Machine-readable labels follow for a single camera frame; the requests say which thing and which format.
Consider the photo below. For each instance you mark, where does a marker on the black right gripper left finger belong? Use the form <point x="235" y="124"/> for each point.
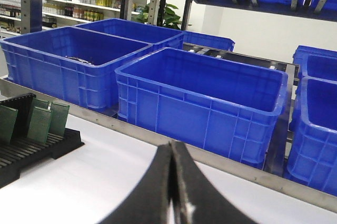
<point x="149" y="201"/>

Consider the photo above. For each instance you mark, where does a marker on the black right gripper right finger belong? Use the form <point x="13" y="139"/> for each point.
<point x="195" y="199"/>

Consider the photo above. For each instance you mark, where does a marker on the green circuit board back right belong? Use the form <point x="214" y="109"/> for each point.
<point x="58" y="118"/>

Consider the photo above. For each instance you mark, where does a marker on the green circuit board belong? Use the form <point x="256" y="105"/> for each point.
<point x="8" y="120"/>
<point x="44" y="104"/>
<point x="58" y="118"/>
<point x="39" y="125"/>

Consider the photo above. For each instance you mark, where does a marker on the green circuit board middle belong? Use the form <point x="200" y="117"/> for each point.
<point x="39" y="125"/>

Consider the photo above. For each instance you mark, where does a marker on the black slotted board rack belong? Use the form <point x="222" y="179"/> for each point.
<point x="22" y="152"/>

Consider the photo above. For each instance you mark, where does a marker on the green circuit board back left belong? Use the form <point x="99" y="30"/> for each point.
<point x="44" y="104"/>

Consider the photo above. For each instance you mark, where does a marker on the green circuit board far left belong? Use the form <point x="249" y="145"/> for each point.
<point x="8" y="120"/>

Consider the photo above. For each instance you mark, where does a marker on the blue plastic bin centre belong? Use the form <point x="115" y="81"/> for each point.
<point x="225" y="107"/>

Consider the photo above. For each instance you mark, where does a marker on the blue plastic bin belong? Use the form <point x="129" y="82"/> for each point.
<point x="73" y="64"/>
<point x="225" y="107"/>
<point x="312" y="158"/>

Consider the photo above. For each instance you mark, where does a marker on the blue plastic bin right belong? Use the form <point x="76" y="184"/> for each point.
<point x="312" y="158"/>

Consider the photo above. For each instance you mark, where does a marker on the blue plastic bin left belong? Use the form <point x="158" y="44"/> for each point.
<point x="73" y="64"/>

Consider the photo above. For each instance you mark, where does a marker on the blue bin far back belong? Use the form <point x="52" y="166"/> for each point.
<point x="211" y="41"/>

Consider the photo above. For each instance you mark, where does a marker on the blue bin back left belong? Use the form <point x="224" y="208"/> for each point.
<point x="159" y="37"/>

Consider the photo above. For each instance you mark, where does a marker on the blue bin back right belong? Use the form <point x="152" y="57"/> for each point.
<point x="314" y="66"/>

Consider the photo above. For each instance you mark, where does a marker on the green potted plant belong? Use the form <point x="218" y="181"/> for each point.
<point x="168" y="18"/>

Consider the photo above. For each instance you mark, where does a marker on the grey perforated metal post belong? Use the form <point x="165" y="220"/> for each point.
<point x="31" y="16"/>

